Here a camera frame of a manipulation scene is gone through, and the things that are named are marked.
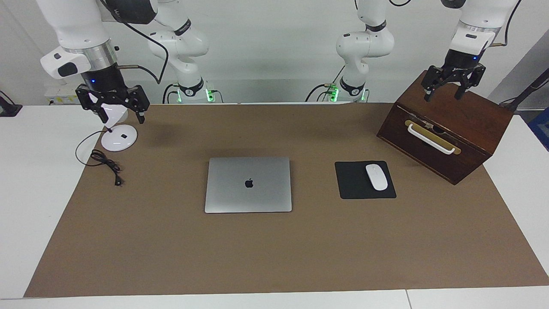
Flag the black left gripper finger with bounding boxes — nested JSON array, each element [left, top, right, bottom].
[[455, 64, 486, 100], [422, 65, 446, 102]]

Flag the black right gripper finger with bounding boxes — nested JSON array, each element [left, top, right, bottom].
[[128, 85, 151, 125], [76, 85, 109, 124]]

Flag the silver grey laptop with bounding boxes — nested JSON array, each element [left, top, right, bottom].
[[205, 157, 293, 214]]

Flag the white power strip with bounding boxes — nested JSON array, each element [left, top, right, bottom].
[[44, 84, 82, 106]]

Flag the white desk lamp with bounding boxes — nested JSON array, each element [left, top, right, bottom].
[[101, 105, 138, 152]]

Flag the dark brown wooden box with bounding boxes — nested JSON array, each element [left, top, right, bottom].
[[377, 70, 514, 185]]

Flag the black stand pole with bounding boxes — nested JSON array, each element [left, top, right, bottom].
[[500, 69, 549, 113]]

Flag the blue crate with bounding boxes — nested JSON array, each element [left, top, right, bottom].
[[528, 107, 549, 151]]

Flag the white computer mouse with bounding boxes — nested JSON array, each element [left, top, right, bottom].
[[365, 164, 389, 191]]

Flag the black mouse pad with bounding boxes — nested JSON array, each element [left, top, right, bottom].
[[335, 161, 397, 200]]

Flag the brown table mat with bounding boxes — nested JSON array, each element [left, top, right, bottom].
[[24, 103, 549, 298]]

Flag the black right base cables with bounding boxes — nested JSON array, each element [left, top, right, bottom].
[[162, 84, 224, 104]]

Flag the black base cables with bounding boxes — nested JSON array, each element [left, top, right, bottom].
[[305, 64, 346, 103], [162, 84, 224, 104]]

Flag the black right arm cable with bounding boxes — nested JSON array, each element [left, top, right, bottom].
[[101, 0, 169, 84]]

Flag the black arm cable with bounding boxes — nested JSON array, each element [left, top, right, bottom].
[[101, 0, 169, 84], [388, 0, 522, 47]]

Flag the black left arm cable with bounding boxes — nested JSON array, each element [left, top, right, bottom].
[[388, 0, 522, 47]]

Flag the white box handle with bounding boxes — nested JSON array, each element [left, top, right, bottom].
[[407, 124, 456, 155]]

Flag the brass handle plate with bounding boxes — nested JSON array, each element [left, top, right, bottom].
[[404, 120, 462, 155]]

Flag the black lamp power cable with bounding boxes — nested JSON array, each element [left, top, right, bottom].
[[75, 130, 124, 186]]

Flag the black clamp mount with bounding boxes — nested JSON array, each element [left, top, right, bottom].
[[0, 91, 23, 117]]

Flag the black left base cables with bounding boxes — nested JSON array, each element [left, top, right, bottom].
[[305, 64, 346, 103]]

